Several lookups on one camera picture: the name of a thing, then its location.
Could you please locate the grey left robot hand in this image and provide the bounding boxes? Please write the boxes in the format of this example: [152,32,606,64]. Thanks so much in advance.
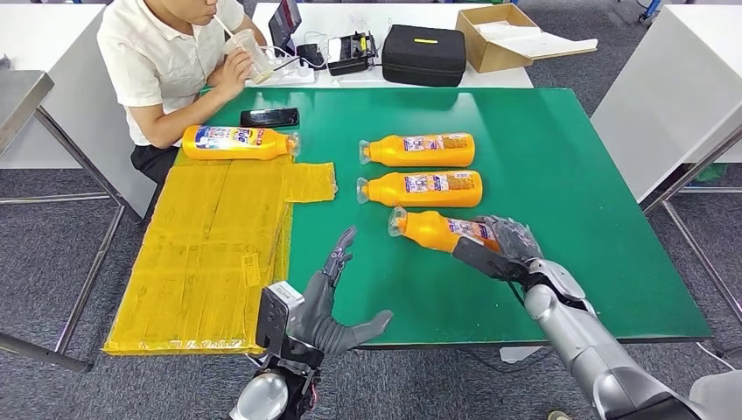
[286,226,394,356]

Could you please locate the person's right hand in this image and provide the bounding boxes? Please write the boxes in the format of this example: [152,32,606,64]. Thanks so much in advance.
[222,49,256,102]

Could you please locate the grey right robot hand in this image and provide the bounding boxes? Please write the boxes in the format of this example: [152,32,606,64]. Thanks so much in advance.
[475,215,545,268]

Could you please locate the clear plastic drink cup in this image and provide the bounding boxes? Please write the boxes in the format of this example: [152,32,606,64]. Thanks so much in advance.
[214,16,275,87]

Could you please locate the orange detergent bottle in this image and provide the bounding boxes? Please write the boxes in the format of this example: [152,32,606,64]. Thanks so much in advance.
[387,206,502,255]
[181,124,301,162]
[355,170,484,209]
[358,132,477,169]

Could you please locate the black smartphone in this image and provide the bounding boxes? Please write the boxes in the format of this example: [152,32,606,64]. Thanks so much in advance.
[240,108,301,130]

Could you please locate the dark tablet computer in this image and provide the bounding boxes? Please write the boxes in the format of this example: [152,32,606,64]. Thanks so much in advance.
[267,0,303,56]

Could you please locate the black power adapter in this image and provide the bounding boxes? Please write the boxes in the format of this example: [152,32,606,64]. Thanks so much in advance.
[295,43,327,69]

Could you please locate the person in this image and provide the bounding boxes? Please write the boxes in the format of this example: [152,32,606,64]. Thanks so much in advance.
[96,0,274,184]

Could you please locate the yellow taped cardboard mat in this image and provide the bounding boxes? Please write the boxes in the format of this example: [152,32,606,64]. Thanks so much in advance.
[102,147,340,356]

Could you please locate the black carrying case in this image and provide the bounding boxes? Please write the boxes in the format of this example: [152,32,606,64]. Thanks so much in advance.
[381,24,468,88]

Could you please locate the brown cardboard box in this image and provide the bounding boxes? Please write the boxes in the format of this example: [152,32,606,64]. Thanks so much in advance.
[455,3,599,74]

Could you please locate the white paper sheet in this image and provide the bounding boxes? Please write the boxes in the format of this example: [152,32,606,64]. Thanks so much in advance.
[475,22,599,60]

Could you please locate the white desk with metal legs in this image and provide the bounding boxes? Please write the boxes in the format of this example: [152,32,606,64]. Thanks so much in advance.
[590,4,742,358]

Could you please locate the steel table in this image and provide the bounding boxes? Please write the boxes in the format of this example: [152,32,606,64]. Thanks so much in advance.
[0,54,126,372]

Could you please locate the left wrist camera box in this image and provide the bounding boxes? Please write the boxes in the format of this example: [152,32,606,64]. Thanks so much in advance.
[255,281,305,352]

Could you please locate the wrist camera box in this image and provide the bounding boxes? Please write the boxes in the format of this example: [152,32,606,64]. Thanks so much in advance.
[451,236,529,285]
[255,281,305,352]

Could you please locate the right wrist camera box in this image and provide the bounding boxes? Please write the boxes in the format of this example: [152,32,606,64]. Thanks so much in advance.
[451,236,529,285]

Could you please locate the white floor cable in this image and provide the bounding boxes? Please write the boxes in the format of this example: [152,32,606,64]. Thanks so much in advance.
[695,341,742,372]

